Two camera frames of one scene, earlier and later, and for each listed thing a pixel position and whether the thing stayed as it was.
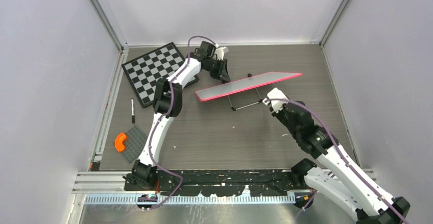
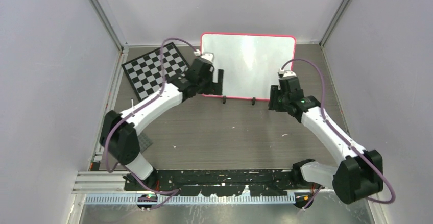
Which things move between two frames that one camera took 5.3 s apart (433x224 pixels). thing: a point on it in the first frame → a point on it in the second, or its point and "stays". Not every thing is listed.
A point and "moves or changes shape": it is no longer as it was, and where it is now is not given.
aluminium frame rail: [110, 188] stays
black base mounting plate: [224, 183] stays
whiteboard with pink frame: [226, 91] moves or changes shape
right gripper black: [278, 115] → [275, 91]
